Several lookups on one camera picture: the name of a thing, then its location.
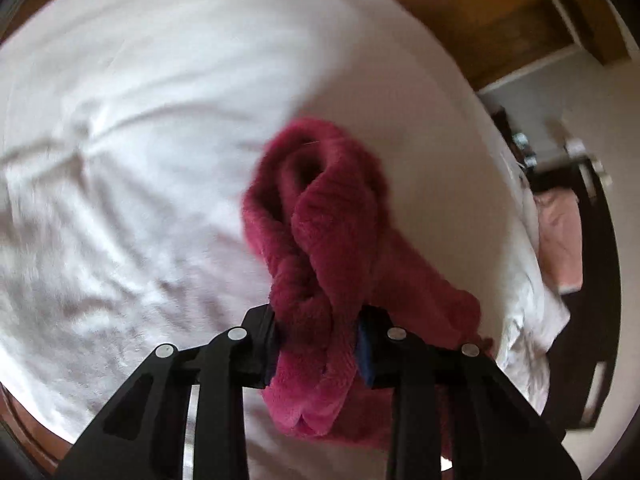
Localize dark red fluffy towel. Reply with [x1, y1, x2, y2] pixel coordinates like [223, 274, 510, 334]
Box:
[242, 117, 497, 453]

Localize dark wooden chair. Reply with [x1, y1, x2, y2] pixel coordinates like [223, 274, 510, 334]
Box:
[490, 105, 622, 432]

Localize pink cloth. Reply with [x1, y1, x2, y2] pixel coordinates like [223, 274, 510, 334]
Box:
[532, 189, 584, 295]

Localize white table lamp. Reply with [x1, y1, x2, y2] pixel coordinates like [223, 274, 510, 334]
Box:
[564, 136, 614, 187]

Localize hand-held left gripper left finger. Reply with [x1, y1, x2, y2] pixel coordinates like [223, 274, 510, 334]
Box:
[55, 305, 281, 480]

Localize bed with white sheet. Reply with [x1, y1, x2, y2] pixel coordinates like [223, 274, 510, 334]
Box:
[0, 0, 572, 480]

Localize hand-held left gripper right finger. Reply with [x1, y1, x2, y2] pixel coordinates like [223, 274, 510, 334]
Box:
[357, 305, 584, 480]

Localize white duvet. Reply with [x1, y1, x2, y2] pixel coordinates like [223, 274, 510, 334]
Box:
[0, 85, 572, 480]

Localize brown wooden door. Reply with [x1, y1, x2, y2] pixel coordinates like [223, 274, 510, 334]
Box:
[435, 0, 637, 92]

